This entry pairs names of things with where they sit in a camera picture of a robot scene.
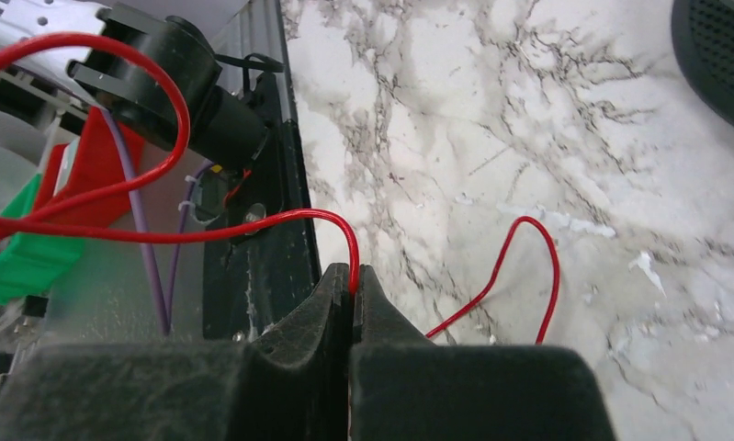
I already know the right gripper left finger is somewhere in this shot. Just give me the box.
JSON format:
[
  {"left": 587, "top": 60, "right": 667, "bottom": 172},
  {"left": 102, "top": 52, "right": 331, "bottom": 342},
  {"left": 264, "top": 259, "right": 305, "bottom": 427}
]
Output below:
[{"left": 0, "top": 264, "right": 349, "bottom": 440}]

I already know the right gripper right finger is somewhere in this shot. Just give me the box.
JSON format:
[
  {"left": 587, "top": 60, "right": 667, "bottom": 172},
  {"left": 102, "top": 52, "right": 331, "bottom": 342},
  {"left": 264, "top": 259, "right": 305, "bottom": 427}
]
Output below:
[{"left": 349, "top": 266, "right": 615, "bottom": 440}]

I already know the red cable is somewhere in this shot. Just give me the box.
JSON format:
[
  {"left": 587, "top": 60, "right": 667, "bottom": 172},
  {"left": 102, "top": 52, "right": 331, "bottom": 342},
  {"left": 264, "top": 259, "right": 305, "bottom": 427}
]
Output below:
[{"left": 0, "top": 31, "right": 561, "bottom": 346}]

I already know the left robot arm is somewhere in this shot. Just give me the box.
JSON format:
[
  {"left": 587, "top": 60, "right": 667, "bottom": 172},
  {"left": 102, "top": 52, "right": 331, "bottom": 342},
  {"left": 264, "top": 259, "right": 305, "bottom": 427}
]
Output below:
[{"left": 0, "top": 1, "right": 284, "bottom": 170}]

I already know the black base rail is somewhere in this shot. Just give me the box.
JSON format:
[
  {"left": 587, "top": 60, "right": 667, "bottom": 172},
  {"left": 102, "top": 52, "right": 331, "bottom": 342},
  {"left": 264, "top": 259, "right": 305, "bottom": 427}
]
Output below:
[{"left": 202, "top": 73, "right": 322, "bottom": 340}]

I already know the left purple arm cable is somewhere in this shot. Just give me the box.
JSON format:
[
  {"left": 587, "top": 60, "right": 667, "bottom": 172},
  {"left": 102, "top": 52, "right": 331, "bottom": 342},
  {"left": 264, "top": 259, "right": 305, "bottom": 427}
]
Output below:
[{"left": 98, "top": 106, "right": 216, "bottom": 339}]

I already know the black cable spool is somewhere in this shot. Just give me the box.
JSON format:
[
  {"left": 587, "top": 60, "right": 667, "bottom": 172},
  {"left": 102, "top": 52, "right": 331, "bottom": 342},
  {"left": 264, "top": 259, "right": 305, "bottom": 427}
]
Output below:
[{"left": 671, "top": 0, "right": 734, "bottom": 127}]

